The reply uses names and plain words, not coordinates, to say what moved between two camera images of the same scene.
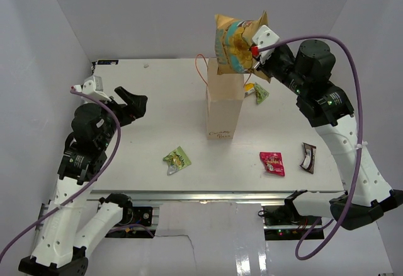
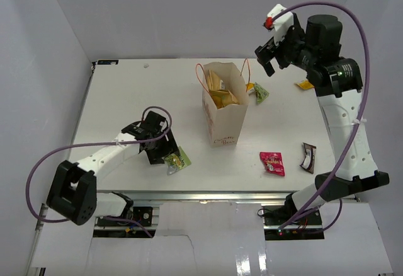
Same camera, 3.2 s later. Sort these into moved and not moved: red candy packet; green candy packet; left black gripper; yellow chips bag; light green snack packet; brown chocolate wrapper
Moved: left black gripper; yellow chips bag
Not moved: light green snack packet; brown chocolate wrapper; green candy packet; red candy packet
